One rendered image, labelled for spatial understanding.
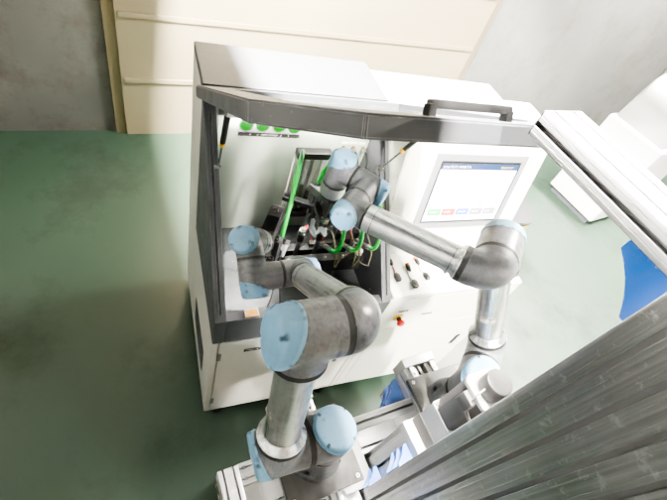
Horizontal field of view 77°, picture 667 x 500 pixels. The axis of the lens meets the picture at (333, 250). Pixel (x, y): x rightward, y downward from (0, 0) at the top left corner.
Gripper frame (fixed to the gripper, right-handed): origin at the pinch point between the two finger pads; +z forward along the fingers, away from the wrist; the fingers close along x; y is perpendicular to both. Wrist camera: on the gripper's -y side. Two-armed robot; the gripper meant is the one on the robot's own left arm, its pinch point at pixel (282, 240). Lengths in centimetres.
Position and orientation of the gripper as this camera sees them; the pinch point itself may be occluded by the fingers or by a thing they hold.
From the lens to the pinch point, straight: 142.7
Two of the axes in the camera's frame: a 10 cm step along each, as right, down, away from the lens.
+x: 9.5, 2.6, -1.7
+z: 1.7, 0.4, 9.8
